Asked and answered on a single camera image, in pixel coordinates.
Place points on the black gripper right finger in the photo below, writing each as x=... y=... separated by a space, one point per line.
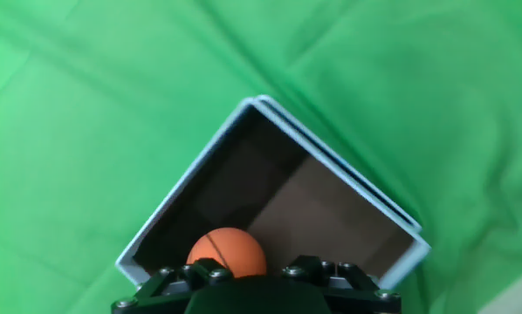
x=352 y=290

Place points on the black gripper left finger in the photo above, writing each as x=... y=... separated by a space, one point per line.
x=165 y=290

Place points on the orange mini basketball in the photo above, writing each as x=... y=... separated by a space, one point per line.
x=230 y=250

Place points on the pale blue gift box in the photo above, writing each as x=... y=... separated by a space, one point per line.
x=309 y=209

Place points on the green cloth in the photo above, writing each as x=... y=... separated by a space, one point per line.
x=91 y=109

